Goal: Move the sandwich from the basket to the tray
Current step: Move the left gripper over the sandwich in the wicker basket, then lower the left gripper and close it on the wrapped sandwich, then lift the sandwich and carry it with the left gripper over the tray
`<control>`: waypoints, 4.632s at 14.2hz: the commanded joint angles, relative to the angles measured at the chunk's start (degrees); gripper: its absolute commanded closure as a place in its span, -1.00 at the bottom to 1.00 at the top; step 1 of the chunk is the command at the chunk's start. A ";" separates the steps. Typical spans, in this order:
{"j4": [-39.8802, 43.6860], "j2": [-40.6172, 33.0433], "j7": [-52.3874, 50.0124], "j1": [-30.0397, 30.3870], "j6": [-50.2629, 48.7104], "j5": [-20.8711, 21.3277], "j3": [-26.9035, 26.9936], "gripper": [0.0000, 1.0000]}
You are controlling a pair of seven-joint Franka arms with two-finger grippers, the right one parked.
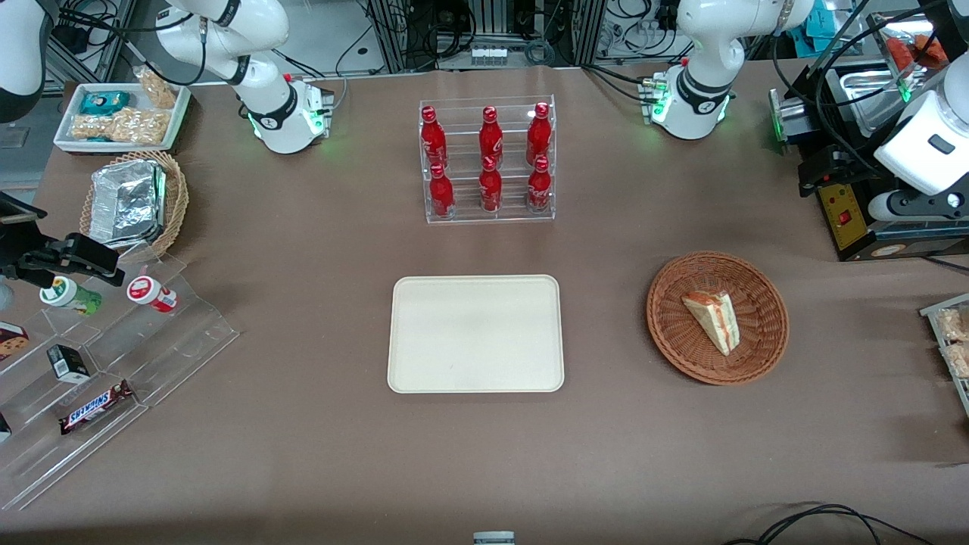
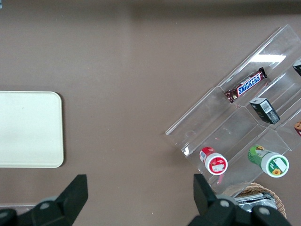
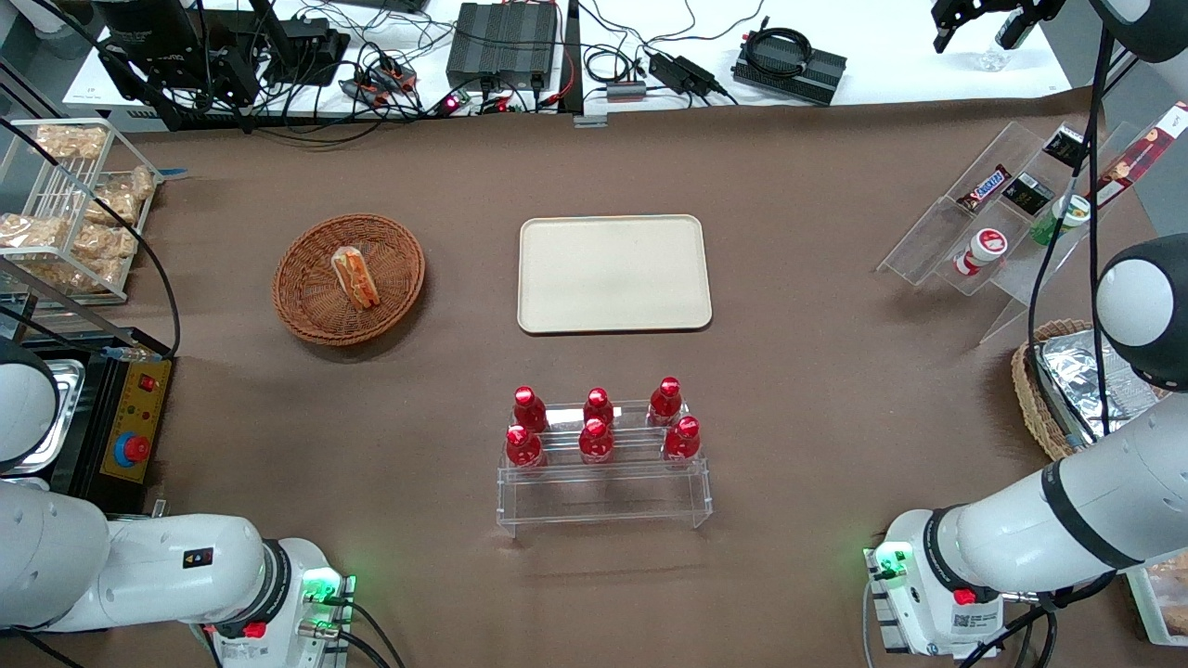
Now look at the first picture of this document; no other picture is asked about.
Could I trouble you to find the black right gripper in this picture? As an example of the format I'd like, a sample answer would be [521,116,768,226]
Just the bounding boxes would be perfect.
[15,232,126,288]

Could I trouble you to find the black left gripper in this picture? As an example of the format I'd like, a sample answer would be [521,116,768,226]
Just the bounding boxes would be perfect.
[798,145,883,199]

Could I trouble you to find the triangular sandwich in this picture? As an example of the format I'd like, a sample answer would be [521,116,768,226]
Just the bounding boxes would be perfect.
[681,290,740,357]

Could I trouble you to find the light tan wicker basket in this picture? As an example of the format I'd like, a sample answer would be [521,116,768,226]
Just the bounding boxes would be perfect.
[79,150,189,260]

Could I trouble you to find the white rectangular snack tray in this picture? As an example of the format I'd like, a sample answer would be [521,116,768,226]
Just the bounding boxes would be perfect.
[53,82,192,154]

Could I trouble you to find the white tray with snacks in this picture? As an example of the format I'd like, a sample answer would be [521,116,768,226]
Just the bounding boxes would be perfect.
[920,294,969,417]

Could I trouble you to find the brown wicker basket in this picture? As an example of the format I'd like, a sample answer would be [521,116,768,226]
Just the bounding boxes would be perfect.
[646,251,790,386]

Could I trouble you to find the cream plastic tray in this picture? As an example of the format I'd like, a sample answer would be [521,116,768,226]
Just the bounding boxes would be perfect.
[387,275,566,394]

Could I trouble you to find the green snack cup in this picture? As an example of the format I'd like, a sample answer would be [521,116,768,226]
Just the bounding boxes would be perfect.
[39,276,103,316]

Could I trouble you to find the black food warmer cabinet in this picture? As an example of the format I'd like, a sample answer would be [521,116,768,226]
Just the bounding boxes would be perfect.
[768,11,969,263]

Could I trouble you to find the aluminium foil containers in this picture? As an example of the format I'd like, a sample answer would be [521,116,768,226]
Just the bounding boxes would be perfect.
[89,159,167,249]

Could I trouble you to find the red snack cup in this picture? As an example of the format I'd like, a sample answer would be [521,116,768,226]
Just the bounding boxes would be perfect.
[126,276,179,313]

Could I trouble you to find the small black box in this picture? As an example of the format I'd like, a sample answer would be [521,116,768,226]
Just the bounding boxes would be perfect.
[47,344,92,383]

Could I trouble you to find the brown cookie box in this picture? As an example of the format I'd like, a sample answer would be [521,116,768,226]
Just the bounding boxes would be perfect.
[0,322,31,363]

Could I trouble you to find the clear acrylic stepped stand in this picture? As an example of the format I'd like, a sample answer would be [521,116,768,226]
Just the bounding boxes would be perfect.
[0,254,241,512]

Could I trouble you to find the red food packets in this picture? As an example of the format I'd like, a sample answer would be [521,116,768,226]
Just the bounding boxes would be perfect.
[884,34,949,74]

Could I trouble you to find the rice cracker snack bag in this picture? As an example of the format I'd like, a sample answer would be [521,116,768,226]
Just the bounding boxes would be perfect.
[70,112,114,142]
[110,107,170,145]

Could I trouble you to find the teal box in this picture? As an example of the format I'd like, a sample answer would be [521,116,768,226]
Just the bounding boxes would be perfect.
[804,0,850,40]

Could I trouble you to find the Snickers chocolate bar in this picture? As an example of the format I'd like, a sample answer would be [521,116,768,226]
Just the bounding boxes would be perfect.
[59,380,136,436]

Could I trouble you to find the teal snack packet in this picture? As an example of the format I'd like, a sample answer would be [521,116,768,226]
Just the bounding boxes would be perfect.
[79,91,131,116]

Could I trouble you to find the clear bag of peanuts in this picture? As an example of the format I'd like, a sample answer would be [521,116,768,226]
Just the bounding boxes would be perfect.
[135,67,179,110]

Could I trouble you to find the red cola bottle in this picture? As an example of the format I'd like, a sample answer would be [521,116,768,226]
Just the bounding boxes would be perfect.
[479,155,503,213]
[429,163,456,220]
[528,155,553,214]
[421,106,448,169]
[478,106,505,169]
[526,102,553,166]

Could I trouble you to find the clear acrylic bottle rack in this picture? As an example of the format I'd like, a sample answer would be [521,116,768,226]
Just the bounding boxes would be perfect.
[419,95,557,225]

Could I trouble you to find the black cable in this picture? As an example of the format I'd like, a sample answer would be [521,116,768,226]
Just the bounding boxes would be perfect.
[723,503,939,545]

